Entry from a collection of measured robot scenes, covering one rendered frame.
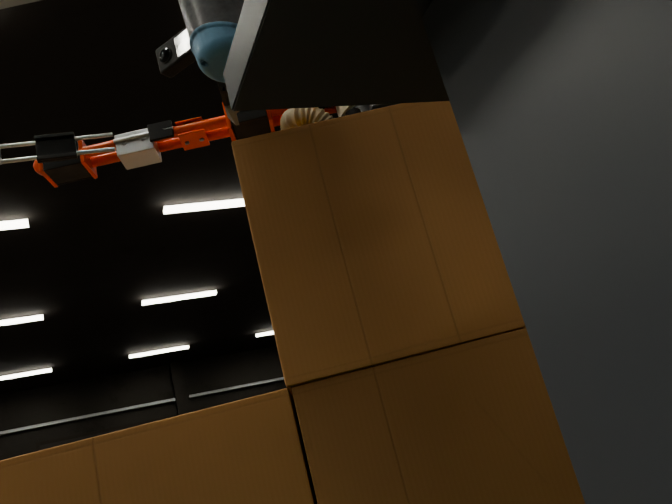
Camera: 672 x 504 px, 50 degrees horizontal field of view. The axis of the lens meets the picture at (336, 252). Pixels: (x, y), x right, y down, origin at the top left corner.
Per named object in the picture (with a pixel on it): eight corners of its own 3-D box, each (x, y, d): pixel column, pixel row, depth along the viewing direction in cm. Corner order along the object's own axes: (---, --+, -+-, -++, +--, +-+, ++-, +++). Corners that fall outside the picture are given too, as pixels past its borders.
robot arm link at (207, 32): (296, 38, 87) (268, -42, 91) (202, 45, 83) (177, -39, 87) (280, 84, 96) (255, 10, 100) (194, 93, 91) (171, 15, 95)
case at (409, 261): (591, 340, 145) (527, 164, 157) (681, 288, 107) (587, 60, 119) (300, 414, 141) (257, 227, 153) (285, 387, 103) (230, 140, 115)
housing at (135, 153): (163, 163, 139) (159, 142, 140) (154, 147, 132) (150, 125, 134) (127, 171, 138) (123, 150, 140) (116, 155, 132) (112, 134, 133)
